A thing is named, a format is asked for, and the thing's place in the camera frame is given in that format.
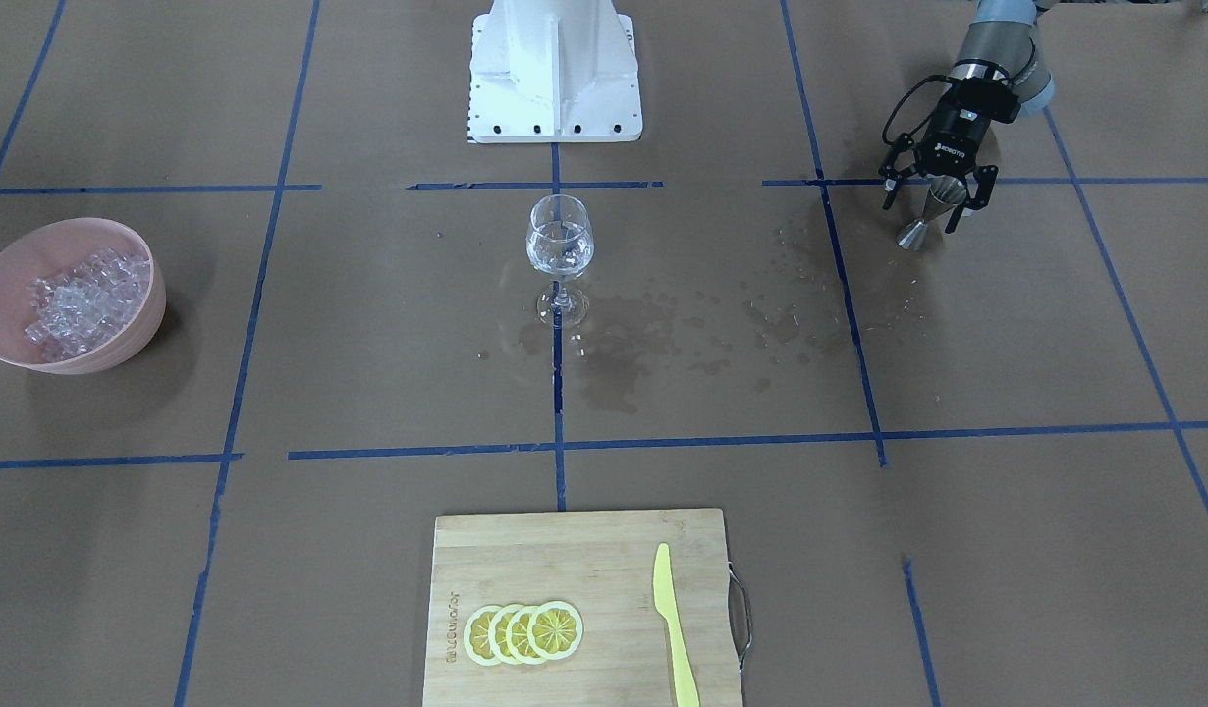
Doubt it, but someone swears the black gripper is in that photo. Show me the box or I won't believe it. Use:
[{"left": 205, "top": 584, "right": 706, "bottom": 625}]
[{"left": 879, "top": 75, "right": 1021, "bottom": 236}]

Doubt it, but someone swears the steel double jigger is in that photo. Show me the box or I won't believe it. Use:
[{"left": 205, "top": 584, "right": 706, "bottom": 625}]
[{"left": 896, "top": 176, "right": 968, "bottom": 251}]

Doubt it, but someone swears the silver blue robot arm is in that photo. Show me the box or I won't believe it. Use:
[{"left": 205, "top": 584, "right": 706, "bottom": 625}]
[{"left": 879, "top": 1, "right": 1056, "bottom": 251}]

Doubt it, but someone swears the clear ice cubes pile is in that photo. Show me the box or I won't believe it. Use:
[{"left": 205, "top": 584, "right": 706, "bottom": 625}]
[{"left": 24, "top": 247, "right": 152, "bottom": 363}]

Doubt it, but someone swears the clear wine glass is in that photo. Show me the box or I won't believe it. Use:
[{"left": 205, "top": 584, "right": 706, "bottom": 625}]
[{"left": 524, "top": 193, "right": 594, "bottom": 328}]

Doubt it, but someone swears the pink bowl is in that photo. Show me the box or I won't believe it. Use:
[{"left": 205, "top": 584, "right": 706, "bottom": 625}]
[{"left": 0, "top": 218, "right": 167, "bottom": 375}]

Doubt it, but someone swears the wooden cutting board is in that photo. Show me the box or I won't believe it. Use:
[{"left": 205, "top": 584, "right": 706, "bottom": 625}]
[{"left": 422, "top": 509, "right": 743, "bottom": 706}]

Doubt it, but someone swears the yellow plastic knife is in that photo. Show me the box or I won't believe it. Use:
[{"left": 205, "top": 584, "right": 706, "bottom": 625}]
[{"left": 650, "top": 541, "right": 701, "bottom": 706}]

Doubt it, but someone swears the lemon slice four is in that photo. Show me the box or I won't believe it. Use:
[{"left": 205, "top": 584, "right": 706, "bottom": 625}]
[{"left": 527, "top": 599, "right": 583, "bottom": 661}]

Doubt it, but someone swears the lemon slice one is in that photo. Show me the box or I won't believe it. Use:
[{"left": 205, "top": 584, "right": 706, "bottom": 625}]
[{"left": 465, "top": 605, "right": 503, "bottom": 667}]

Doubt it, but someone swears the lemon slice two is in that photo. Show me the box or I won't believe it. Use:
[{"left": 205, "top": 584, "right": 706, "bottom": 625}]
[{"left": 487, "top": 603, "right": 527, "bottom": 663}]

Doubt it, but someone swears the lemon slice three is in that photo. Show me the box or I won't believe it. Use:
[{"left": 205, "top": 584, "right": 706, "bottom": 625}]
[{"left": 507, "top": 607, "right": 547, "bottom": 663}]

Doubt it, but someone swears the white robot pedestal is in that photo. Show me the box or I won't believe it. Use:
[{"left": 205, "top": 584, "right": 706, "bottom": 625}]
[{"left": 467, "top": 1, "right": 644, "bottom": 144}]

